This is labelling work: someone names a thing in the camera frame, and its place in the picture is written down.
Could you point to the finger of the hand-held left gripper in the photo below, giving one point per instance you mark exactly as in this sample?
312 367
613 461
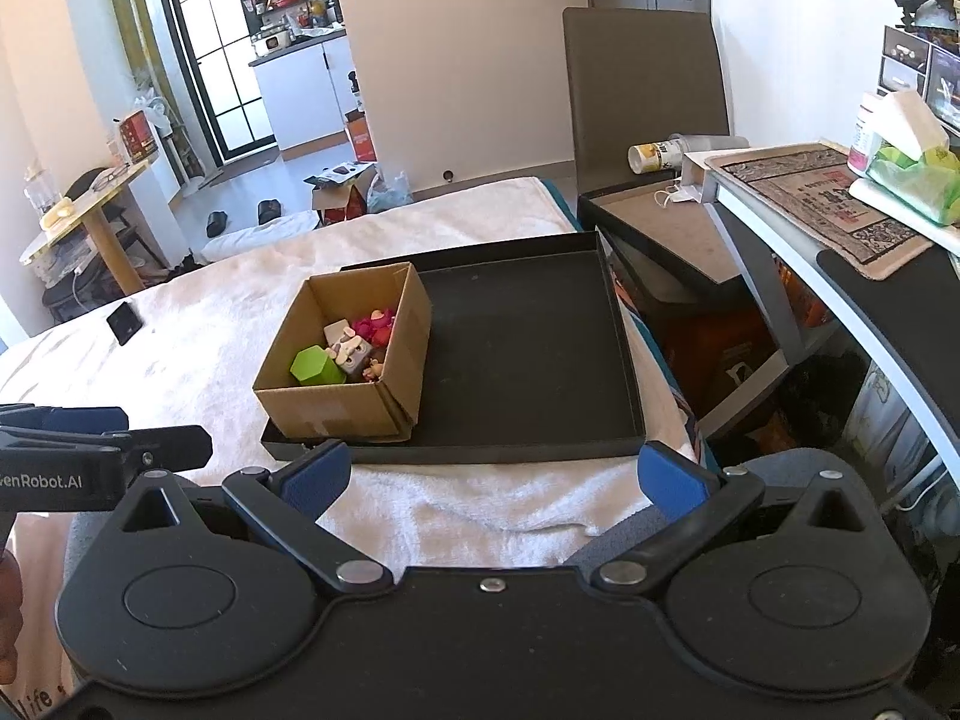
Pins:
75 418
169 446

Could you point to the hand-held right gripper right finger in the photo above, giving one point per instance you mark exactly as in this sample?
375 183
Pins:
671 476

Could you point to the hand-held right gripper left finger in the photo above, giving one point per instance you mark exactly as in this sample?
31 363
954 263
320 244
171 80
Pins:
319 476

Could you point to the brown cardboard box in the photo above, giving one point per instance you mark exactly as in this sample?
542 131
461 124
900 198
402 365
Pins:
330 412

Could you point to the green hexagonal block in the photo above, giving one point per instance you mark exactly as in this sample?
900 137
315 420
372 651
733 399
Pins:
315 366

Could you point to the doll head figurine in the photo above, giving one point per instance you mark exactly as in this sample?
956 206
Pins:
373 373

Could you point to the purple cube toy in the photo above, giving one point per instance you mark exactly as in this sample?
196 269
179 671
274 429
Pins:
349 349

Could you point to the magenta figurine body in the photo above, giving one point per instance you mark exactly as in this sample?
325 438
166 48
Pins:
375 328

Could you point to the black shallow tray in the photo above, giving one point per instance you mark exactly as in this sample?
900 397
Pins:
525 360

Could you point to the small black square item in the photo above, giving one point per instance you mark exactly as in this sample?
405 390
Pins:
124 322

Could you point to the white towel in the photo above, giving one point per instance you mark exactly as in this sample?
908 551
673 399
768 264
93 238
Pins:
225 270

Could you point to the wooden side table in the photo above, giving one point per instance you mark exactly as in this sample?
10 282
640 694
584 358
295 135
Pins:
97 202

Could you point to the black slipper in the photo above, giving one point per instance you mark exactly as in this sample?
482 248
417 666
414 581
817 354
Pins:
217 223
269 211

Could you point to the white curved desk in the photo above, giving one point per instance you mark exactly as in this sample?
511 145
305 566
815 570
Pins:
862 315

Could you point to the open cardboard box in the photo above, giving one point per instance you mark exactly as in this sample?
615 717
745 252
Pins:
337 199

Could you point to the white face mask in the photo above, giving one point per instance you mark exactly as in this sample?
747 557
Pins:
675 195

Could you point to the red box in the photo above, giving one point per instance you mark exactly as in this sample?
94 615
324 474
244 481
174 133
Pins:
139 136

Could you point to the clear plastic bag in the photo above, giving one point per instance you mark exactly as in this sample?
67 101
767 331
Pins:
390 191

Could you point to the printed desk mat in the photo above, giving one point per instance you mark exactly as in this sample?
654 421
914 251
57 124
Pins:
817 202

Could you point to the red carton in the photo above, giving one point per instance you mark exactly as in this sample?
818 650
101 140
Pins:
360 136

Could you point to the white kitchen cabinet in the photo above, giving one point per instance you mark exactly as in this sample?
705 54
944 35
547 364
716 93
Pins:
307 90

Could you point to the grey chair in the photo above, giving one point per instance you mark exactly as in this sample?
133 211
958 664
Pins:
645 90

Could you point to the green tissue pack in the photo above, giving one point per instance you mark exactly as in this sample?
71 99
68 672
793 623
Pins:
915 172

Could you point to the white bottle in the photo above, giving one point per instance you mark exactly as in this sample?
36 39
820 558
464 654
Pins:
862 135

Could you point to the black framed glass door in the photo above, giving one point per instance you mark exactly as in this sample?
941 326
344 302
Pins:
217 52

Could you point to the small drawer unit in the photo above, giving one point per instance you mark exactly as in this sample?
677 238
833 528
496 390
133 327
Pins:
919 75

